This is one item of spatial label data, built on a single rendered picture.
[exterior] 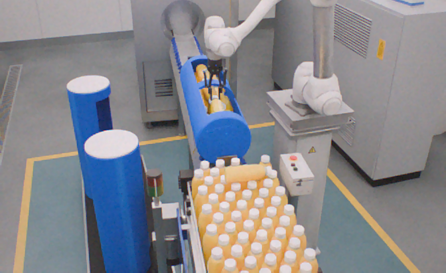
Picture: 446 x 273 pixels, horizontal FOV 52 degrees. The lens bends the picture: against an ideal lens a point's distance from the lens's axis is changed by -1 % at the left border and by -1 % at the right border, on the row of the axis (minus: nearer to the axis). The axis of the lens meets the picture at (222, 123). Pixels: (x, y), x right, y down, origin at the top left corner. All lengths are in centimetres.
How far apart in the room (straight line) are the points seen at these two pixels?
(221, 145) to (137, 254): 88
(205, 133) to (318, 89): 62
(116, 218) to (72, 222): 109
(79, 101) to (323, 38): 164
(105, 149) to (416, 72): 230
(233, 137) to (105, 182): 71
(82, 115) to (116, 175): 85
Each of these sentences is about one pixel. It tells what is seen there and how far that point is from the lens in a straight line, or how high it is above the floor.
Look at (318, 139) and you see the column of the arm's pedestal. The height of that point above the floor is 93.
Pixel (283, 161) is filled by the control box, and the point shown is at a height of 109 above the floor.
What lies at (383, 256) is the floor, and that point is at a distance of 341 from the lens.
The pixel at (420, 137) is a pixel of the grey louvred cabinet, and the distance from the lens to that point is 399.
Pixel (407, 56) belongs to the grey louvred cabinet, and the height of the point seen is 114.
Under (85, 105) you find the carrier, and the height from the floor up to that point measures 94.
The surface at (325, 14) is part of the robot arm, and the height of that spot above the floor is 169.
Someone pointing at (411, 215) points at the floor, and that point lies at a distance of 382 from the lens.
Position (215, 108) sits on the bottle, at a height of 121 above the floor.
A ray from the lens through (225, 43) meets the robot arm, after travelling 211.
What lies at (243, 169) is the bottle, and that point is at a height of 117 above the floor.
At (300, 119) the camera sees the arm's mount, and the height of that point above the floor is 107.
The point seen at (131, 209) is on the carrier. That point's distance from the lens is 258.
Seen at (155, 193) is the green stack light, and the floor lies 118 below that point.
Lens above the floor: 229
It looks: 29 degrees down
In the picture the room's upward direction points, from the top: straight up
